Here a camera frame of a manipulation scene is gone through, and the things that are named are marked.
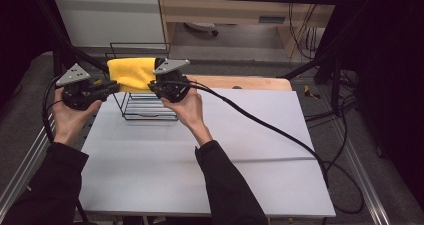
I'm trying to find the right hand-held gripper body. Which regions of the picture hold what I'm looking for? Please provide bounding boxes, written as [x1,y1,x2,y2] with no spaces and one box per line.
[153,58,192,103]

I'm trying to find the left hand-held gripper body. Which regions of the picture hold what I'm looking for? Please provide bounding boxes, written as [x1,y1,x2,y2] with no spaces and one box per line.
[55,63,104,112]

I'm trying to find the black wire rack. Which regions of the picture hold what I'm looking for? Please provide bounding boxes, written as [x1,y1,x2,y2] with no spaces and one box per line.
[104,42,181,122]

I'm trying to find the yellow towel with black edge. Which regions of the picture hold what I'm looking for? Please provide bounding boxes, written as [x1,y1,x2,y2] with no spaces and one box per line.
[106,57,158,93]

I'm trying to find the person's left hand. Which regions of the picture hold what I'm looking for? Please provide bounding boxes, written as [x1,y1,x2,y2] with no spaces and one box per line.
[51,87,103,148]

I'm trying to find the person's right hand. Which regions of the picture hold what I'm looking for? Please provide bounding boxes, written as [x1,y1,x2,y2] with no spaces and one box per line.
[160,86,214,148]

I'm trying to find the white cabinet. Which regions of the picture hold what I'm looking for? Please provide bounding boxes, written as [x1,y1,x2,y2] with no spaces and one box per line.
[52,0,167,48]

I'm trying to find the grey chair base with caster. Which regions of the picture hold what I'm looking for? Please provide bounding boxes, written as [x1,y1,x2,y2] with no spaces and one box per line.
[183,21,220,37]

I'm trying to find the wooden table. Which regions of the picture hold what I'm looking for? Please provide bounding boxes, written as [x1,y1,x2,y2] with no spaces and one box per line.
[184,74,294,92]

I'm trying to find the white table mat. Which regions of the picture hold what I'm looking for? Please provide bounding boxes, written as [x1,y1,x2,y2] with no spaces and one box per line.
[78,86,337,218]

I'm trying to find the black curtain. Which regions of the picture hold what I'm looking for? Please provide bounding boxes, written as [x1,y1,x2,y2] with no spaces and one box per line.
[333,0,424,201]
[0,0,56,106]

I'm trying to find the light wooden desk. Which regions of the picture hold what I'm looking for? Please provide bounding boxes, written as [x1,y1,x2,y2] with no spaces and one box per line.
[156,0,344,58]

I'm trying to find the left hand-held gripper black cable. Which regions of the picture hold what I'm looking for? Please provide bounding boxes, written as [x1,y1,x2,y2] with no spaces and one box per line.
[41,74,90,225]

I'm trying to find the hand-held gripper black cable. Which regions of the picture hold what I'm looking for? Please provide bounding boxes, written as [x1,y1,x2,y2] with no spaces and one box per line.
[41,74,90,225]
[164,80,365,215]

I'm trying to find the black metal frame leg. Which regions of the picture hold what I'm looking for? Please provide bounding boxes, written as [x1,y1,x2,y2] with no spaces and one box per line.
[281,0,378,116]
[33,0,114,110]

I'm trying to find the aluminium floor rail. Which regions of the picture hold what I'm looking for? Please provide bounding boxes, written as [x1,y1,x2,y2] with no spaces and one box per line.
[0,111,56,213]
[328,118,392,225]

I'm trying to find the right hand-held gripper black cable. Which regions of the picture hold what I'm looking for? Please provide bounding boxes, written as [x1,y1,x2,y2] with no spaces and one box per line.
[164,80,365,215]

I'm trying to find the hanging bundle of cables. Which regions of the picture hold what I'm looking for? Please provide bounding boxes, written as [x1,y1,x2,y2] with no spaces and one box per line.
[287,1,322,61]

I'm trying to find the black floor cables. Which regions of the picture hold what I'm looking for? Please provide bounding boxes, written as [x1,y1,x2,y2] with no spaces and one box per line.
[304,68,360,128]

